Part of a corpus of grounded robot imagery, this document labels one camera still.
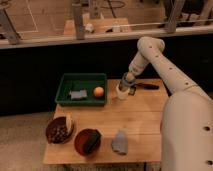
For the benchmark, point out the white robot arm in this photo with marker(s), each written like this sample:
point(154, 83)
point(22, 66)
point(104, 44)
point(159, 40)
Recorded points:
point(187, 119)

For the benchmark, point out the orange fruit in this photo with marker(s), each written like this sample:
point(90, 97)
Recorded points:
point(98, 92)

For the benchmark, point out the crumpled blue cloth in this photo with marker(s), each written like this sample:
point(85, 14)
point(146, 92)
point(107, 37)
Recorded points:
point(119, 143)

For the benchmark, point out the dark green sponge block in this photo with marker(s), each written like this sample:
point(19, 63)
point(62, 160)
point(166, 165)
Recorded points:
point(91, 142)

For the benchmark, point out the wooden folding table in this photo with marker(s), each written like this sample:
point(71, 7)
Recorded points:
point(139, 116)

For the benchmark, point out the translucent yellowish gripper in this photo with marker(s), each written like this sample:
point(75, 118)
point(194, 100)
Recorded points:
point(127, 81)

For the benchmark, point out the red bowl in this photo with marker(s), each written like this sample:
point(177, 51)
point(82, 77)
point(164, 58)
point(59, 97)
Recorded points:
point(81, 138)

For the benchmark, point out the dark brown bowl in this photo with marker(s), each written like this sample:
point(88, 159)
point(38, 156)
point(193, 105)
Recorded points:
point(56, 131)

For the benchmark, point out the white cup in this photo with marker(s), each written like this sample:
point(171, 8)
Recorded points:
point(122, 95)

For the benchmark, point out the black peeler tool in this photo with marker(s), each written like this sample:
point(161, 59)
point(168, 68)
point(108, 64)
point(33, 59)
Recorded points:
point(143, 86)

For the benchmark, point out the blue sponge in tray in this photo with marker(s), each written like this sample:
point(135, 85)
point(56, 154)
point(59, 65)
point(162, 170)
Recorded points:
point(78, 95)

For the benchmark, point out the wooden background table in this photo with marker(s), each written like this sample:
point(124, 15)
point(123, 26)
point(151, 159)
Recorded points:
point(100, 26)

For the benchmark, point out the green plastic tray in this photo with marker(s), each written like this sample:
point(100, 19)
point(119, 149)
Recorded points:
point(81, 81)

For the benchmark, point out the banana slice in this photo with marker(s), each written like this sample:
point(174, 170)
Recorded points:
point(69, 123)

